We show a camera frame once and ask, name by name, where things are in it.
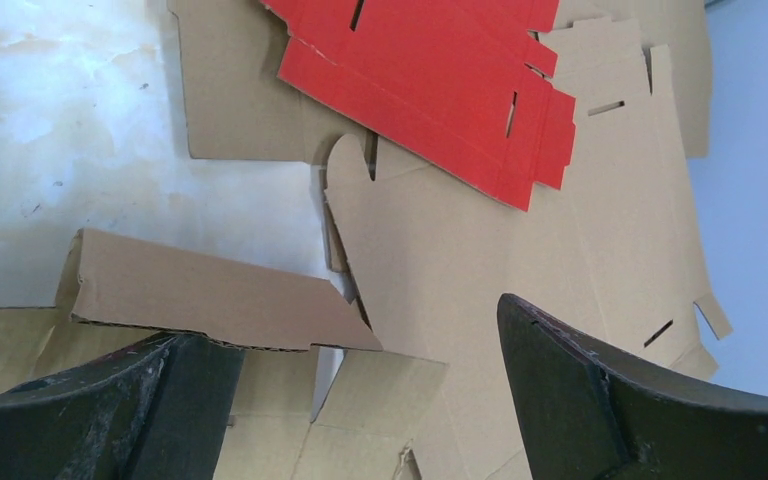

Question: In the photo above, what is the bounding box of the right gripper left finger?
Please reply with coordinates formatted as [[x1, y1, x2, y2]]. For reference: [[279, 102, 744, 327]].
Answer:
[[0, 333, 245, 479]]

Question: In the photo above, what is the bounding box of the stack of brown cardboard blanks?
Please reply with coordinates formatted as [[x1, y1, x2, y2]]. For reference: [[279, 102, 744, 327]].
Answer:
[[167, 1, 731, 479]]

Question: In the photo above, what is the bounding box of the red cardboard box blank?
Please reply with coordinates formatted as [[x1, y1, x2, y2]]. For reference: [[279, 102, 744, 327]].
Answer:
[[267, 0, 576, 210]]

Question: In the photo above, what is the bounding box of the brown cardboard box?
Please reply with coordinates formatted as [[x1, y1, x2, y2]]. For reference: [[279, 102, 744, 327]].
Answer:
[[0, 228, 447, 479]]

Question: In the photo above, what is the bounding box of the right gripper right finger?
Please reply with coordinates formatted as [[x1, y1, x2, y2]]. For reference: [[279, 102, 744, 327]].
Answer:
[[497, 293, 768, 479]]

